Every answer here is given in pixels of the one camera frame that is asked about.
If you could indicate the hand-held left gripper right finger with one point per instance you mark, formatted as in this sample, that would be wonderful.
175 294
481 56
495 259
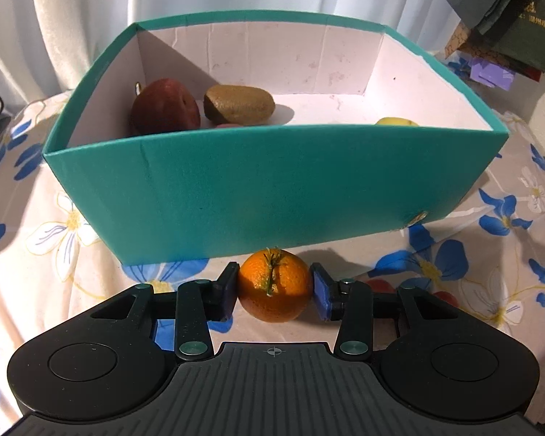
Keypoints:
322 293

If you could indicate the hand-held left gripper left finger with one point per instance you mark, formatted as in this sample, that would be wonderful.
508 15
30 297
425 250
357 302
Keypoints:
229 288

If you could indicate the orange tangerine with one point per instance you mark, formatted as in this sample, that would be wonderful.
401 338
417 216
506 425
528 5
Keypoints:
277 290

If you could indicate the teal cardboard box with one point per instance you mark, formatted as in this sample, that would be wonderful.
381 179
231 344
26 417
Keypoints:
263 190

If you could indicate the brown kiwi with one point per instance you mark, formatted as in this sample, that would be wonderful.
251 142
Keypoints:
240 103

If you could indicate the yellow lemon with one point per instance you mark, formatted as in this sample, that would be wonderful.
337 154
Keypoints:
395 121

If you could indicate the red apple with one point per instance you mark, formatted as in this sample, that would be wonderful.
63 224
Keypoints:
163 109

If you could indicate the floral tablecloth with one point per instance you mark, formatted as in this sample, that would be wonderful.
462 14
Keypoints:
481 259

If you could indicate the purple paper piece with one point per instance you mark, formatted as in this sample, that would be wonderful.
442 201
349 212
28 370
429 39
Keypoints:
493 72

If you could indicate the brown patterned bag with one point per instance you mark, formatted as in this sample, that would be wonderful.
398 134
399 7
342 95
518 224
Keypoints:
458 41

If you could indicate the dark green bag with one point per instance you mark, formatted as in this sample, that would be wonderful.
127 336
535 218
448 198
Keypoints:
517 13

